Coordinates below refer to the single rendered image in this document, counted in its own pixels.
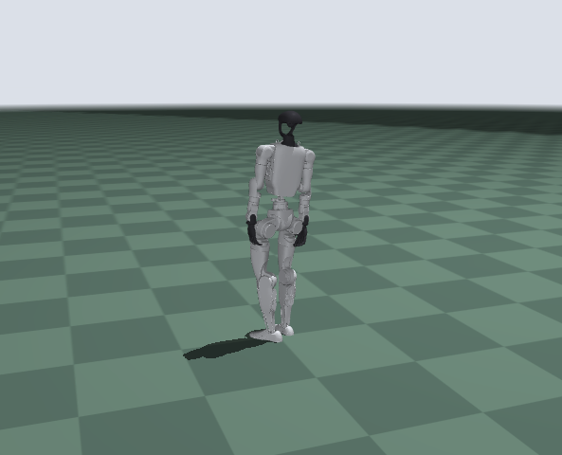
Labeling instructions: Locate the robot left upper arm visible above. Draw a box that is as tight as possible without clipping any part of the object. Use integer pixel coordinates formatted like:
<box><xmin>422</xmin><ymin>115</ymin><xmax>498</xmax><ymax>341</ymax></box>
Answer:
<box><xmin>251</xmin><ymin>145</ymin><xmax>275</xmax><ymax>191</ymax></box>

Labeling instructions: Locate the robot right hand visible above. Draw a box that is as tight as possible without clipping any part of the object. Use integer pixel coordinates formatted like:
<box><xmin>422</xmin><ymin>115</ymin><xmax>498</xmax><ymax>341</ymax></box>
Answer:
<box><xmin>293</xmin><ymin>215</ymin><xmax>309</xmax><ymax>246</ymax></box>

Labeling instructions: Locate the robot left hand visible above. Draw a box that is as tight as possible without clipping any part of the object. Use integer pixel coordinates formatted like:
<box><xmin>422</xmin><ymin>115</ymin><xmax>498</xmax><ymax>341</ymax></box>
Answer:
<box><xmin>246</xmin><ymin>214</ymin><xmax>262</xmax><ymax>246</ymax></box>

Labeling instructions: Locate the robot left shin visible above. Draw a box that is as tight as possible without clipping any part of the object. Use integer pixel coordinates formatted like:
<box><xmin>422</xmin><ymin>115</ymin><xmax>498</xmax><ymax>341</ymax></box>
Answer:
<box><xmin>256</xmin><ymin>276</ymin><xmax>277</xmax><ymax>334</ymax></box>

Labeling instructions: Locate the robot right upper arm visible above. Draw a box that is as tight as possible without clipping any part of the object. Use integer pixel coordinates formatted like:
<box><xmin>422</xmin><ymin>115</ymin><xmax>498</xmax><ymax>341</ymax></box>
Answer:
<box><xmin>298</xmin><ymin>149</ymin><xmax>316</xmax><ymax>192</ymax></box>

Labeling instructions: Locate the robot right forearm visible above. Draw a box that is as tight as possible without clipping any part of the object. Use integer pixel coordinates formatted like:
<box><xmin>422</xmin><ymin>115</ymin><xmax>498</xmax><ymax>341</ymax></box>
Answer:
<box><xmin>298</xmin><ymin>190</ymin><xmax>311</xmax><ymax>223</ymax></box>

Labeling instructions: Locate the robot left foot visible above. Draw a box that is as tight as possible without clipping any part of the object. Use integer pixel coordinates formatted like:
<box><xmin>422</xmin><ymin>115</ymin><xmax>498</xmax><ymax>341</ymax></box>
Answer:
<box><xmin>249</xmin><ymin>328</ymin><xmax>282</xmax><ymax>342</ymax></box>

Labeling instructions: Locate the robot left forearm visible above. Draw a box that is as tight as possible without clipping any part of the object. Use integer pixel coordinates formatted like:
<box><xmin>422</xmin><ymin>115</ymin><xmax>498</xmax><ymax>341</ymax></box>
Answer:
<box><xmin>245</xmin><ymin>178</ymin><xmax>261</xmax><ymax>222</ymax></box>

